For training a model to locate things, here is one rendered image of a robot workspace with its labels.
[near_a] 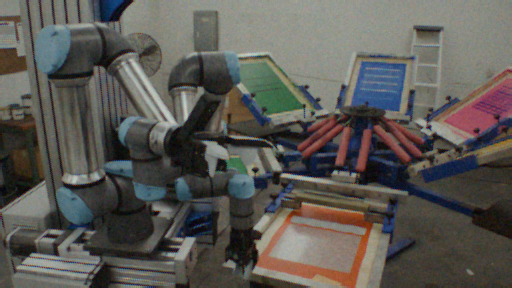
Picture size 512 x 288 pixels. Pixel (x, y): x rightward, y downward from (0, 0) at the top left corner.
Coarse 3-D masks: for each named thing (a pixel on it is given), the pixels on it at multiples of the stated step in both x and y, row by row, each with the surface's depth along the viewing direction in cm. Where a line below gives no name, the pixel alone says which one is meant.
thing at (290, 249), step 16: (304, 208) 213; (320, 208) 213; (288, 224) 198; (304, 224) 198; (272, 240) 184; (288, 240) 184; (304, 240) 184; (272, 256) 172; (288, 256) 172; (304, 256) 172; (288, 272) 161
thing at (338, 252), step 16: (352, 224) 197; (368, 224) 197; (320, 240) 184; (336, 240) 183; (352, 240) 183; (320, 256) 171; (336, 256) 171; (352, 256) 171; (304, 272) 161; (320, 272) 161; (336, 272) 161; (352, 272) 161
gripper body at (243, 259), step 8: (232, 232) 123; (240, 232) 123; (248, 232) 124; (232, 240) 125; (240, 240) 125; (248, 240) 129; (232, 248) 125; (240, 248) 125; (248, 248) 126; (256, 248) 131; (232, 256) 127; (240, 256) 125; (248, 256) 126; (240, 264) 126; (248, 264) 126
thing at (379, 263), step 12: (372, 204) 209; (384, 204) 209; (264, 216) 198; (276, 216) 206; (264, 228) 190; (384, 240) 176; (384, 252) 167; (228, 264) 160; (384, 264) 163; (252, 276) 156; (264, 276) 154; (276, 276) 153; (288, 276) 153; (372, 276) 152
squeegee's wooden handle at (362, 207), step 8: (296, 200) 203; (304, 200) 202; (312, 200) 200; (320, 200) 199; (328, 200) 198; (336, 200) 199; (344, 200) 199; (344, 208) 195; (352, 208) 193; (360, 208) 192; (368, 208) 193
